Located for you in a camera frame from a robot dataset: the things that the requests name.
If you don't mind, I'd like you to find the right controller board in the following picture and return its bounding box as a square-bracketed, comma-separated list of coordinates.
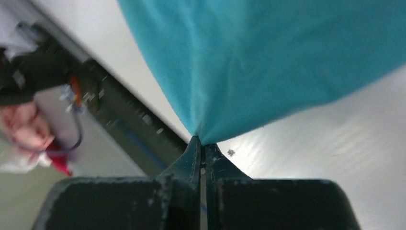
[60, 75, 99, 113]

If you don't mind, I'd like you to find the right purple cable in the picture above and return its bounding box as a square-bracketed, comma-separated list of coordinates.
[12, 108, 85, 156]

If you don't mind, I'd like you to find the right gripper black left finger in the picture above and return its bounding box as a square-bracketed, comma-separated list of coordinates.
[33, 136, 202, 230]

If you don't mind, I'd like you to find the blurred person hand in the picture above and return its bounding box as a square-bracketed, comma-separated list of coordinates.
[0, 102, 55, 156]

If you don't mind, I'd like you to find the teal t shirt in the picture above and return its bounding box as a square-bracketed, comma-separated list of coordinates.
[119, 0, 406, 144]

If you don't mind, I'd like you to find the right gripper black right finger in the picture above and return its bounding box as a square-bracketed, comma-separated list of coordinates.
[203, 144, 360, 230]

